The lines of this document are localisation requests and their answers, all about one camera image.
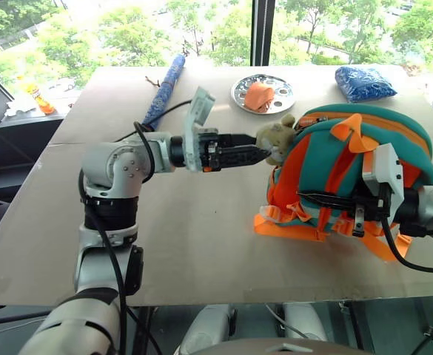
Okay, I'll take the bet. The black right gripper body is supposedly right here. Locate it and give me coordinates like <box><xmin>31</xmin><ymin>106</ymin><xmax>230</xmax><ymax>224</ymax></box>
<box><xmin>351</xmin><ymin>183</ymin><xmax>393</xmax><ymax>223</ymax></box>

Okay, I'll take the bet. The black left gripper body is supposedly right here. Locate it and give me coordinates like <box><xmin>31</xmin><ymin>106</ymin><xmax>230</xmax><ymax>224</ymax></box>
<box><xmin>197</xmin><ymin>128</ymin><xmax>224</xmax><ymax>174</ymax></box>

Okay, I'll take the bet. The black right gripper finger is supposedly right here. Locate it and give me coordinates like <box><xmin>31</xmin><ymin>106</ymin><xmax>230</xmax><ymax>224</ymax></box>
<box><xmin>296</xmin><ymin>189</ymin><xmax>356</xmax><ymax>203</ymax></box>
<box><xmin>312</xmin><ymin>199</ymin><xmax>358</xmax><ymax>212</ymax></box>

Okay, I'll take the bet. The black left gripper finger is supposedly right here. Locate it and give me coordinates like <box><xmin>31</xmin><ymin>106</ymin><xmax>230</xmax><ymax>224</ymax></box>
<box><xmin>220</xmin><ymin>132</ymin><xmax>257</xmax><ymax>147</ymax></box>
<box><xmin>220</xmin><ymin>144</ymin><xmax>268</xmax><ymax>168</ymax></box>

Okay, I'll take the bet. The beige teddy bear keychain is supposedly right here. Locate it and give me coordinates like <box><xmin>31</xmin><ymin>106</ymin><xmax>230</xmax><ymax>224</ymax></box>
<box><xmin>255</xmin><ymin>113</ymin><xmax>298</xmax><ymax>166</ymax></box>

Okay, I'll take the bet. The orange and teal backpack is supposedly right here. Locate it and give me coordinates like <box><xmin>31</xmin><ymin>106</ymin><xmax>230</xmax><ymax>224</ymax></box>
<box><xmin>253</xmin><ymin>103</ymin><xmax>433</xmax><ymax>263</ymax></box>

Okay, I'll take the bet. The orange folded cloth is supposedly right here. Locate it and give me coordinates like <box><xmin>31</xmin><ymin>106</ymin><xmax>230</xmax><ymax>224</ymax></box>
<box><xmin>244</xmin><ymin>81</ymin><xmax>276</xmax><ymax>113</ymax></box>

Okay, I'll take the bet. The silver perforated metal plate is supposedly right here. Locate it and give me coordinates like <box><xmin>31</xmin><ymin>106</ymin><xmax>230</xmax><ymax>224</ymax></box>
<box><xmin>230</xmin><ymin>73</ymin><xmax>298</xmax><ymax>114</ymax></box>

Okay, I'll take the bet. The blue rolled umbrella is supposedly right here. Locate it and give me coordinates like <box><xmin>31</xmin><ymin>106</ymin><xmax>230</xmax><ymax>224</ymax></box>
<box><xmin>141</xmin><ymin>53</ymin><xmax>187</xmax><ymax>131</ymax></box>

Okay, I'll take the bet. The blue patterned plastic bag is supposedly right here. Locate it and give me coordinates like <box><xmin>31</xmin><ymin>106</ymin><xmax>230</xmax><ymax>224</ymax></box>
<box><xmin>334</xmin><ymin>65</ymin><xmax>398</xmax><ymax>104</ymax></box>

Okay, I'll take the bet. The white rounded robot leg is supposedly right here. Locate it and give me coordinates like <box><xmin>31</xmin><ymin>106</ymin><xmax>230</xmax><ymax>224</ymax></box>
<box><xmin>180</xmin><ymin>304</ymin><xmax>239</xmax><ymax>355</ymax></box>
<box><xmin>282</xmin><ymin>302</ymin><xmax>329</xmax><ymax>342</ymax></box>

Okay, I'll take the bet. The grey robot torso cover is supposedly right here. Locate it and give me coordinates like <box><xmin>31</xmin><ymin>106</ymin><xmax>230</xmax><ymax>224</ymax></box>
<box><xmin>178</xmin><ymin>337</ymin><xmax>360</xmax><ymax>355</ymax></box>

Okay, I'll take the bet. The yellow orange snack bag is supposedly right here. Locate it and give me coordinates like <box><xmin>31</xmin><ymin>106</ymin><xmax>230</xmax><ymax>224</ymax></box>
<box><xmin>18</xmin><ymin>75</ymin><xmax>57</xmax><ymax>115</ymax></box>

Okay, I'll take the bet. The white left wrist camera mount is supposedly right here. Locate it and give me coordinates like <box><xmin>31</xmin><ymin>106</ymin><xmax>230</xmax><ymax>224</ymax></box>
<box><xmin>181</xmin><ymin>87</ymin><xmax>217</xmax><ymax>173</ymax></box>

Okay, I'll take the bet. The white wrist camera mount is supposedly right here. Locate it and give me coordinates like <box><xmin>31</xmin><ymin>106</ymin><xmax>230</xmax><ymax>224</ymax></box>
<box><xmin>181</xmin><ymin>87</ymin><xmax>217</xmax><ymax>173</ymax></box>
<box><xmin>361</xmin><ymin>143</ymin><xmax>406</xmax><ymax>219</ymax></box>

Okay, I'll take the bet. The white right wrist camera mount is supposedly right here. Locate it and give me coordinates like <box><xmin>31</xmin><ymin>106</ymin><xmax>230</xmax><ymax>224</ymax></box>
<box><xmin>361</xmin><ymin>143</ymin><xmax>406</xmax><ymax>219</ymax></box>

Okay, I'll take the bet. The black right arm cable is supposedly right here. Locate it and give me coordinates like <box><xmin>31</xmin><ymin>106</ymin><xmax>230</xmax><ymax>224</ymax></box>
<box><xmin>380</xmin><ymin>216</ymin><xmax>433</xmax><ymax>274</ymax></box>

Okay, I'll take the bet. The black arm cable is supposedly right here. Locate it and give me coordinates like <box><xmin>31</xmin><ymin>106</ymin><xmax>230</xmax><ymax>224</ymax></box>
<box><xmin>380</xmin><ymin>216</ymin><xmax>433</xmax><ymax>274</ymax></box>
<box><xmin>78</xmin><ymin>101</ymin><xmax>193</xmax><ymax>355</ymax></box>

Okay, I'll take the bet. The dark window frame post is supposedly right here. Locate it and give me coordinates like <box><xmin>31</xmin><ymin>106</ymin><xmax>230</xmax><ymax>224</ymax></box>
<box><xmin>250</xmin><ymin>0</ymin><xmax>277</xmax><ymax>67</ymax></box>

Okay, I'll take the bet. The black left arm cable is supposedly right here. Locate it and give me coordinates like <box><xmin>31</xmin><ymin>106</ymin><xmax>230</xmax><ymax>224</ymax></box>
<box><xmin>78</xmin><ymin>101</ymin><xmax>193</xmax><ymax>355</ymax></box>

